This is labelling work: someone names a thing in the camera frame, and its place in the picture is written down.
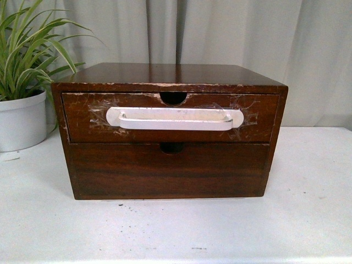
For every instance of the green spider plant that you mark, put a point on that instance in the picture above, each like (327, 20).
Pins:
(31, 52)

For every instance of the white curtain backdrop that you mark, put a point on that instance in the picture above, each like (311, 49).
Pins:
(303, 44)

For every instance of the white plant pot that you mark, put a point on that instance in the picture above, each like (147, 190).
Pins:
(23, 122)

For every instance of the brown wooden drawer cabinet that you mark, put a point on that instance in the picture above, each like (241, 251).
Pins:
(173, 82)

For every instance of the wooden drawer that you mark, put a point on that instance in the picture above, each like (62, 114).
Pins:
(85, 117)
(144, 171)

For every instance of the white drawer handle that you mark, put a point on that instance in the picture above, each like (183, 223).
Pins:
(185, 119)

